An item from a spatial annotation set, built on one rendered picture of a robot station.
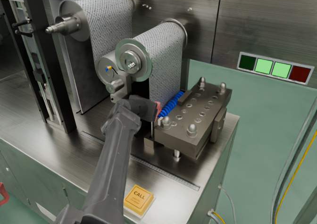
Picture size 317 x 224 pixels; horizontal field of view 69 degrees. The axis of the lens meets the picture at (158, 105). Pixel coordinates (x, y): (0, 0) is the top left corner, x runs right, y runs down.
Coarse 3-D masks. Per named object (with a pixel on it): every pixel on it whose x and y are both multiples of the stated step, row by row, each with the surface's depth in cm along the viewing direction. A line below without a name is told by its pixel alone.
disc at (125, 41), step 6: (120, 42) 74; (126, 42) 72; (132, 42) 71; (138, 42) 70; (144, 48) 70; (144, 54) 71; (150, 60) 71; (120, 66) 79; (150, 66) 72; (150, 72) 73; (132, 78) 79; (138, 78) 78; (144, 78) 76
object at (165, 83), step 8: (168, 64) 84; (176, 64) 91; (160, 72) 81; (168, 72) 86; (176, 72) 93; (152, 80) 77; (160, 80) 83; (168, 80) 89; (176, 80) 96; (152, 88) 79; (160, 88) 85; (168, 88) 91; (176, 88) 98; (152, 96) 81; (160, 96) 87; (168, 96) 93; (160, 104) 89
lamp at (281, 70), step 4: (276, 64) 84; (280, 64) 83; (284, 64) 82; (276, 68) 84; (280, 68) 84; (284, 68) 83; (288, 68) 82; (272, 72) 86; (276, 72) 85; (280, 72) 84; (284, 72) 84; (284, 76) 84
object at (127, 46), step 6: (174, 24) 89; (180, 30) 89; (120, 48) 75; (126, 48) 73; (132, 48) 72; (138, 48) 71; (120, 54) 76; (138, 54) 72; (144, 60) 72; (144, 66) 73; (138, 72) 76; (144, 72) 74
